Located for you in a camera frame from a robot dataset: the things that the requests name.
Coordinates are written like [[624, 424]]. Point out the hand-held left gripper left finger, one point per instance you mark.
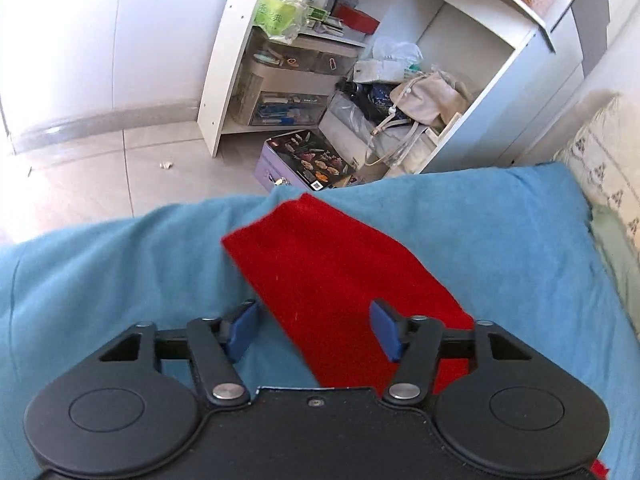
[[241, 331]]

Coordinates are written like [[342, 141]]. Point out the patterned cream pillow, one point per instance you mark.
[[607, 150]]

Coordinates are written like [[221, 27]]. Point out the beige handbag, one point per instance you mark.
[[425, 100]]

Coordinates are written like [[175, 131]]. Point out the red box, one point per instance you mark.
[[357, 19]]

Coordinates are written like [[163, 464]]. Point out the green tissue packet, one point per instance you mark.
[[275, 12]]

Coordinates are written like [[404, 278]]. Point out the red cloth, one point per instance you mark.
[[325, 270]]

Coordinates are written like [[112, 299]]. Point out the clear plastic bag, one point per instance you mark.
[[350, 120]]

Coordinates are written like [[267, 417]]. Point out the light green cloth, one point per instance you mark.
[[622, 260]]

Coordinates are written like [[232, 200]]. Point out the white shelf unit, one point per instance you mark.
[[480, 85]]

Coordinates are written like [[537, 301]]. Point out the white plastic bag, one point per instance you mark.
[[397, 52]]

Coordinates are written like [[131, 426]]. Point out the purple box with printed lid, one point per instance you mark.
[[310, 157]]

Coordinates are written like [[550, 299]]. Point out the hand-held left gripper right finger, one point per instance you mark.
[[387, 331]]

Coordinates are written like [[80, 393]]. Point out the blue blanket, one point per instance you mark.
[[500, 240]]

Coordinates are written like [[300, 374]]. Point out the clear plastic drawer unit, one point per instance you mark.
[[285, 80]]

